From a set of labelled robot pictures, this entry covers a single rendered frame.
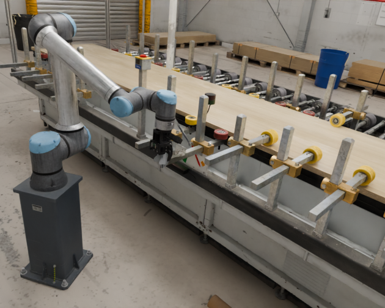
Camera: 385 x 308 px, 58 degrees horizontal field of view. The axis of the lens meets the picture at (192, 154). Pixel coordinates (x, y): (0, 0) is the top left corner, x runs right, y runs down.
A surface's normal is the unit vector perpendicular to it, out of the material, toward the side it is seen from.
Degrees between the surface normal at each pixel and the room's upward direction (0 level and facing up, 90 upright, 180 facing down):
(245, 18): 90
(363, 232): 90
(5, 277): 0
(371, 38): 90
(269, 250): 90
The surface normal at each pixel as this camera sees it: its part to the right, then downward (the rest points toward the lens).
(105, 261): 0.09, -0.89
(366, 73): -0.69, 0.26
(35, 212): -0.26, 0.40
